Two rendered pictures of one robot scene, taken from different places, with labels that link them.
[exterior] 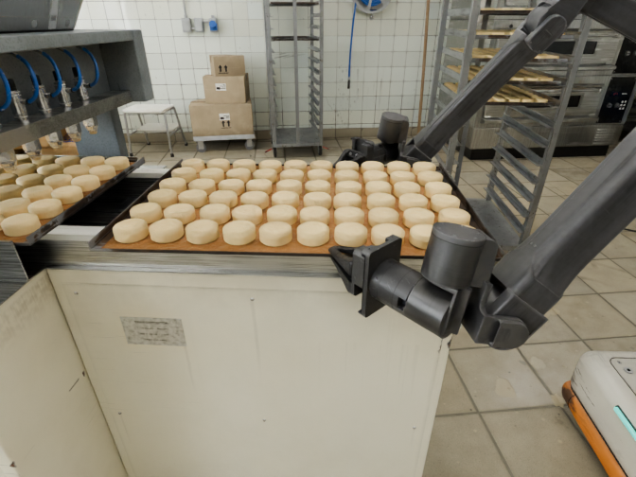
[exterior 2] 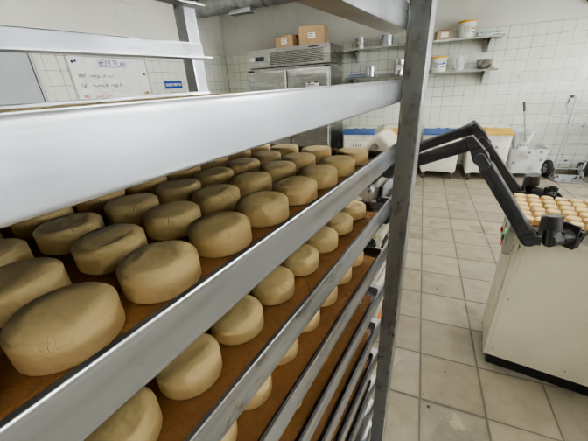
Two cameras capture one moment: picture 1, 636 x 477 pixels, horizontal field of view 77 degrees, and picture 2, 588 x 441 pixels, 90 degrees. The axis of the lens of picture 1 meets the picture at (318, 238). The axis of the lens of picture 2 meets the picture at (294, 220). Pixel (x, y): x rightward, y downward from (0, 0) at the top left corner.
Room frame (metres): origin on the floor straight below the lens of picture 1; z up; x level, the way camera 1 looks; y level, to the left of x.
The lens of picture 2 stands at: (2.36, -0.58, 1.52)
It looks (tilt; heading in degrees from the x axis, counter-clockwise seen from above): 25 degrees down; 209
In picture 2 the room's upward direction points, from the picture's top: 4 degrees counter-clockwise
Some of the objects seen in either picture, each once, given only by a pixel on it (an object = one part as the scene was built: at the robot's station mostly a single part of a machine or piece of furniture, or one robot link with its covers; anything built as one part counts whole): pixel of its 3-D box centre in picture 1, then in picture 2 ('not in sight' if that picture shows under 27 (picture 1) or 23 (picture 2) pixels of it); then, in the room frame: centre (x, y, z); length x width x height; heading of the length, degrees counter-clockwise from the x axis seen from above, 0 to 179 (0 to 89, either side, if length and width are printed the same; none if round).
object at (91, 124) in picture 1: (89, 90); not in sight; (0.88, 0.48, 1.07); 0.06 x 0.03 x 0.18; 87
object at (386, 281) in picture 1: (394, 284); (542, 193); (0.42, -0.10, 0.90); 0.07 x 0.07 x 0.10; 42
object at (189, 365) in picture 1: (275, 367); (579, 302); (0.70, 0.10, 0.45); 0.70 x 0.34 x 0.90; 87
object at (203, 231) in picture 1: (202, 231); not in sight; (0.54, 0.18, 0.91); 0.05 x 0.05 x 0.02
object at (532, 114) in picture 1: (524, 111); not in sight; (2.14, -1.08, 0.78); 0.64 x 0.03 x 0.03; 176
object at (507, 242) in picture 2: not in sight; (507, 231); (0.68, -0.26, 0.77); 0.24 x 0.04 x 0.14; 177
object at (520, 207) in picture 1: (504, 190); not in sight; (2.14, -1.08, 0.33); 0.64 x 0.03 x 0.03; 176
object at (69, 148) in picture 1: (73, 141); not in sight; (3.75, 2.33, 0.19); 0.72 x 0.42 x 0.15; 10
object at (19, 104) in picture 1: (27, 108); not in sight; (0.69, 0.49, 1.07); 0.06 x 0.03 x 0.18; 87
